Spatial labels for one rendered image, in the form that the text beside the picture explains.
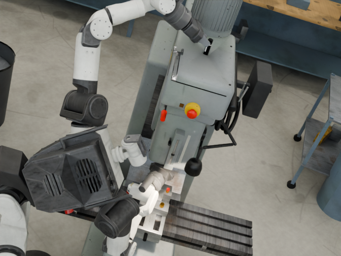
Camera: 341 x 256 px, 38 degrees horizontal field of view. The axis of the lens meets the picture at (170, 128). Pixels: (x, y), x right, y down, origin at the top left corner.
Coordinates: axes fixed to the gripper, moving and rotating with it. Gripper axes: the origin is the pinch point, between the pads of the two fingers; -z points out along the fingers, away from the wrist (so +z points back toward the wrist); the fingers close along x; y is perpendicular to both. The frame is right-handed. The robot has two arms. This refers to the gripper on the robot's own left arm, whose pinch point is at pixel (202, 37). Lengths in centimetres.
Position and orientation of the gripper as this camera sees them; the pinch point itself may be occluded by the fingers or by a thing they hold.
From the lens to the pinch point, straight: 198.8
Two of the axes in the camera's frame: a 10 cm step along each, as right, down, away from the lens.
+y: 7.0, -6.0, -3.8
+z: -7.0, -4.7, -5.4
